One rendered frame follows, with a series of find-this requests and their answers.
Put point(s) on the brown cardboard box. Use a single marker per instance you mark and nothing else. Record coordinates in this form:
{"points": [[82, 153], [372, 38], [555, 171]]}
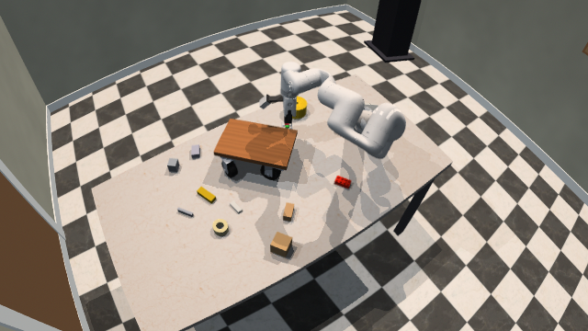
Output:
{"points": [[281, 244]]}

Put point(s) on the tan wooden block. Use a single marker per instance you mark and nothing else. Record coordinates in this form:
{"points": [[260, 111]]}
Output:
{"points": [[287, 212]]}

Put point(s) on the beige tape roll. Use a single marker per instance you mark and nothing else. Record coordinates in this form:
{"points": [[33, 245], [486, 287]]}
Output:
{"points": [[224, 230]]}

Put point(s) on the red toy building brick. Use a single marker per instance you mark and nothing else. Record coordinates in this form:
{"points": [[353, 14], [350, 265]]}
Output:
{"points": [[343, 182]]}

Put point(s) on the yellow rectangular block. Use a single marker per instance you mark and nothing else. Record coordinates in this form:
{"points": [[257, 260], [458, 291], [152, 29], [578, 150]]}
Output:
{"points": [[206, 195]]}

